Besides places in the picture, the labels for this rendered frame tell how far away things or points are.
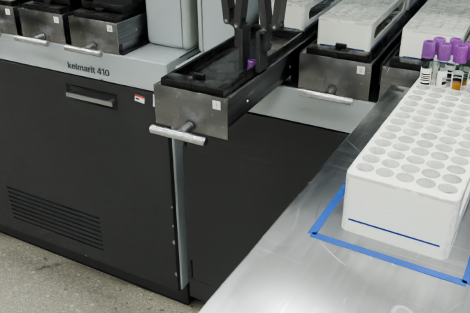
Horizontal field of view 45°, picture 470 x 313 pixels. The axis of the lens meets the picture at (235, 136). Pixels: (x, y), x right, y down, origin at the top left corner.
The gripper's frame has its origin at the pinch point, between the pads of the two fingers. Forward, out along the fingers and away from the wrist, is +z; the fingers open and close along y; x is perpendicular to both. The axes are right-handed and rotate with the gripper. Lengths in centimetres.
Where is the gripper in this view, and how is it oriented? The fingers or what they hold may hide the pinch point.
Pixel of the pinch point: (252, 49)
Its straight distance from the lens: 96.4
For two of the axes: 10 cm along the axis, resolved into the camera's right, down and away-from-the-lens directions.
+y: -8.9, -2.1, 4.1
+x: -4.6, 4.1, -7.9
